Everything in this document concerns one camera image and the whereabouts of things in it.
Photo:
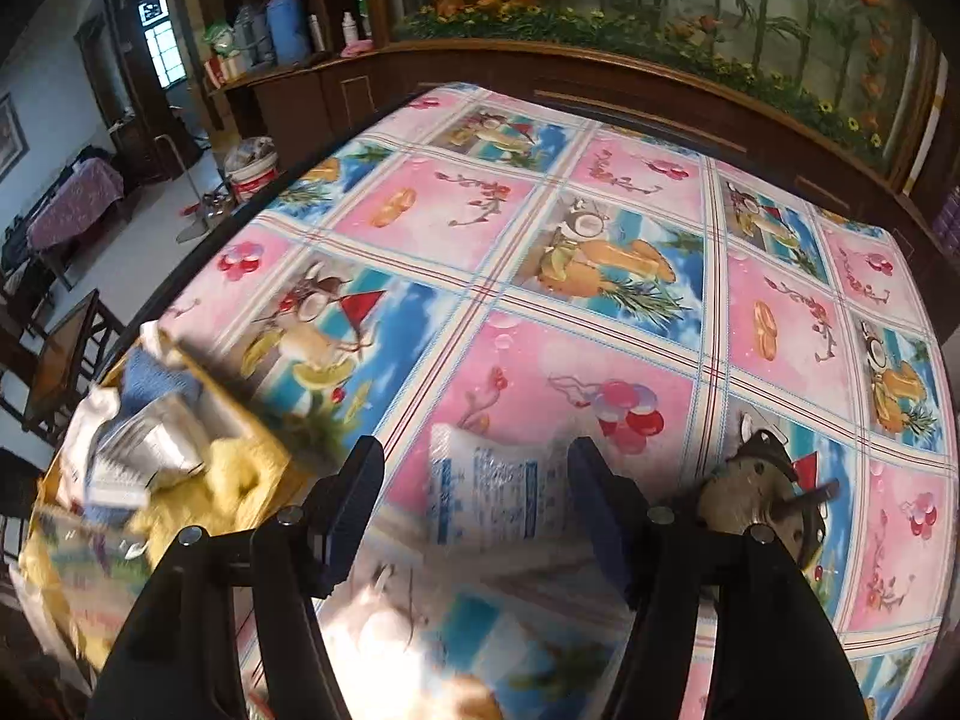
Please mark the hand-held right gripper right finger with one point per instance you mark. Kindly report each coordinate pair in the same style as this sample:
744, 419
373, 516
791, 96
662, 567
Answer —
607, 525

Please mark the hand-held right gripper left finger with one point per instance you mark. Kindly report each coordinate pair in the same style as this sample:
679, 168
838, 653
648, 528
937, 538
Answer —
352, 517

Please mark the clear packet with blue print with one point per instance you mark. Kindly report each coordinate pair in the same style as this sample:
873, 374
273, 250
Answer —
499, 487

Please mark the large yellow terry towel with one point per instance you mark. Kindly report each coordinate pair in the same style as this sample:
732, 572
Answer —
225, 480

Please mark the yellow cardboard box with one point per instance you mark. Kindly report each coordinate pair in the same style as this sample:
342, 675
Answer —
255, 420

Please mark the large blue terry towel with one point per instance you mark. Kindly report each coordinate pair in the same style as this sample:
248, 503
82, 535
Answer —
161, 382

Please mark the black cylindrical motor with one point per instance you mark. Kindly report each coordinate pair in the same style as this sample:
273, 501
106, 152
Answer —
750, 495

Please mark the fruit print tablecloth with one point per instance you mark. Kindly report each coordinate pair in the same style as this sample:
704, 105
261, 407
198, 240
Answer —
600, 315

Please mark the dark wooden chair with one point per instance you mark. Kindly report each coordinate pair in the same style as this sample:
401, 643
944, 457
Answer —
67, 360

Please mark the metal dustpan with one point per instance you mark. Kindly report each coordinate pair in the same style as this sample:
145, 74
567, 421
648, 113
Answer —
202, 221

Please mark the white plastic bucket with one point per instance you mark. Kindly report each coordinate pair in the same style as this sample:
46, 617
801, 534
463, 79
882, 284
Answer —
253, 172

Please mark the wooden display cabinet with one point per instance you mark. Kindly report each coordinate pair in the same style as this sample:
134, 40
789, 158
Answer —
300, 112

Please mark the table with purple cloth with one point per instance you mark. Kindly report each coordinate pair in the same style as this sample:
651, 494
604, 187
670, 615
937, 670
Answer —
75, 202

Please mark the pink object on cabinet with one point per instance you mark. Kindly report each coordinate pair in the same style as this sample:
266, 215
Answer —
356, 49

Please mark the small white spray bottle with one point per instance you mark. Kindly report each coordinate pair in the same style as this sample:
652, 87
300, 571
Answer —
349, 28

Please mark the grey thermos flask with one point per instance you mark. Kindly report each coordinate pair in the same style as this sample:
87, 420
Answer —
253, 37

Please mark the blue thermos flask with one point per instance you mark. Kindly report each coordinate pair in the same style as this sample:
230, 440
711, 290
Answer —
289, 26

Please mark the green and white bag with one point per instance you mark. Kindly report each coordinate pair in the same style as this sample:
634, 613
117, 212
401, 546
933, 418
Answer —
220, 37

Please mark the green bottle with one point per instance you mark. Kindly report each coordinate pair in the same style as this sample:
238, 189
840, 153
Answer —
364, 11

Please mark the window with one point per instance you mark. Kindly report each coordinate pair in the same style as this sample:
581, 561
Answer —
163, 45

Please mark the glass tank with artificial flowers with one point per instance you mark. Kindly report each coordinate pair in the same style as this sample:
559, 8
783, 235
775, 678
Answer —
675, 15

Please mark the framed wall picture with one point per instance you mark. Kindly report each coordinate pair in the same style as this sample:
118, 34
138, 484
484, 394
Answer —
11, 139

